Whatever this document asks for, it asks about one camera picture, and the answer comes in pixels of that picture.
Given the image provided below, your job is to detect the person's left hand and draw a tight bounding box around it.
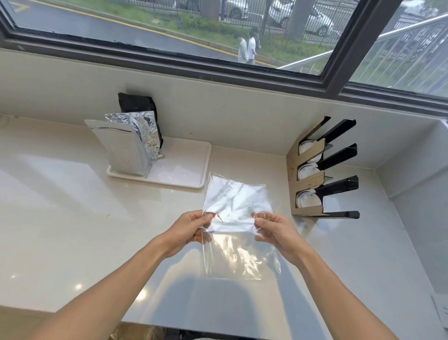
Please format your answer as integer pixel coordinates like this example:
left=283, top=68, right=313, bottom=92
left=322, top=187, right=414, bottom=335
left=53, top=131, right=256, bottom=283
left=159, top=210, right=214, bottom=259

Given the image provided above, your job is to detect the person's right hand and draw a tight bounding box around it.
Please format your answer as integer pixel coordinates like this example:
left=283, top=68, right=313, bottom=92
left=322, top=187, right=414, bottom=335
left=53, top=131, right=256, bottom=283
left=251, top=212, right=311, bottom=267

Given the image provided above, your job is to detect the clear plastic bag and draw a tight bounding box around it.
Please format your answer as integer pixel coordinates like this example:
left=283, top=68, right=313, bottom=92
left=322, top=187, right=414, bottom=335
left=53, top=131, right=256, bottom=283
left=201, top=172, right=283, bottom=281

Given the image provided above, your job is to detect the person's left forearm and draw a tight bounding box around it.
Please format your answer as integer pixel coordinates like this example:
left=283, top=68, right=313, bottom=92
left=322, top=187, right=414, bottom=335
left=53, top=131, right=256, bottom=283
left=26, top=242, right=170, bottom=340

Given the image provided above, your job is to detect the person's right forearm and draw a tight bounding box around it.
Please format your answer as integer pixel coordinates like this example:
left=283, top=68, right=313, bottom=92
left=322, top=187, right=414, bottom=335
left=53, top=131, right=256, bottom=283
left=296, top=250, right=401, bottom=340

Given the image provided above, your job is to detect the stack of white cup lids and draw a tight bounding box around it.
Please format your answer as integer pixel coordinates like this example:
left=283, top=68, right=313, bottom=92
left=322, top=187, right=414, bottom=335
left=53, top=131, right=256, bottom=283
left=296, top=189, right=322, bottom=210
left=297, top=162, right=321, bottom=181
left=298, top=140, right=320, bottom=155

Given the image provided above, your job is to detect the white plastic tray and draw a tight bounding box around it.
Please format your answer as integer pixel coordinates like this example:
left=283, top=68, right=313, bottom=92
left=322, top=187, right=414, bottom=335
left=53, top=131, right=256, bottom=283
left=106, top=136, right=213, bottom=190

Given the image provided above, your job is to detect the cardboard and black lid holder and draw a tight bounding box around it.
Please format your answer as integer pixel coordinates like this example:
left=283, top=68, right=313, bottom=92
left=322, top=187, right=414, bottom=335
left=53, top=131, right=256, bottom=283
left=286, top=115, right=361, bottom=220

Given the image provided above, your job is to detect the crumpled silver foil bag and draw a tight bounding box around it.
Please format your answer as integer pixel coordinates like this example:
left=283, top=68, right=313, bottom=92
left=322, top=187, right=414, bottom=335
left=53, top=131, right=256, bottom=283
left=104, top=111, right=166, bottom=160

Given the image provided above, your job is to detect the silver foil pouch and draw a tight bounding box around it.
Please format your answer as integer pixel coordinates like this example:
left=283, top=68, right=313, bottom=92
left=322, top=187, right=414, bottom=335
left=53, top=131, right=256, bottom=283
left=84, top=119, right=154, bottom=179

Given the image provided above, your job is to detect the black foil bag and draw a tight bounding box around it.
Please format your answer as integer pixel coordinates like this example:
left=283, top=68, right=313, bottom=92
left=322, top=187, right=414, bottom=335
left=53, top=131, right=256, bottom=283
left=118, top=92, right=164, bottom=148

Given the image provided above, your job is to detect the black metal fence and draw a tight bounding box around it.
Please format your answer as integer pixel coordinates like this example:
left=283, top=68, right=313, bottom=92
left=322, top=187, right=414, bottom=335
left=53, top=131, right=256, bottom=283
left=128, top=0, right=357, bottom=45

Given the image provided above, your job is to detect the grey tree trunk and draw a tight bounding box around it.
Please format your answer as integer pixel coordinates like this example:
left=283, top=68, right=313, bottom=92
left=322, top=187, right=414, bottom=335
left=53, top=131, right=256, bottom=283
left=284, top=0, right=316, bottom=41

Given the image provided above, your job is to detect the white car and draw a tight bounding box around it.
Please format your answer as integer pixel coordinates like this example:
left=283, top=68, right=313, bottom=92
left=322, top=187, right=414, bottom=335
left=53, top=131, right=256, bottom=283
left=269, top=0, right=335, bottom=37

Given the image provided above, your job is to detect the silver car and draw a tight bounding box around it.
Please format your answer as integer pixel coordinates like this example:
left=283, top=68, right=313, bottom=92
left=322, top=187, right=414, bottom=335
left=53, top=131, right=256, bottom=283
left=223, top=0, right=250, bottom=20

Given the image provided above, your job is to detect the grey metal railing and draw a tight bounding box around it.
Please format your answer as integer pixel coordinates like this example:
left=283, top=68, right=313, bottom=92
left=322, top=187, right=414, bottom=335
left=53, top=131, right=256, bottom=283
left=278, top=13, right=448, bottom=99

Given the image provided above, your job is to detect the dark window frame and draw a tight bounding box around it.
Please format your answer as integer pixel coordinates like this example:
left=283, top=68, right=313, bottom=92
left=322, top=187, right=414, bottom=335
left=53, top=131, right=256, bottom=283
left=0, top=0, right=448, bottom=117

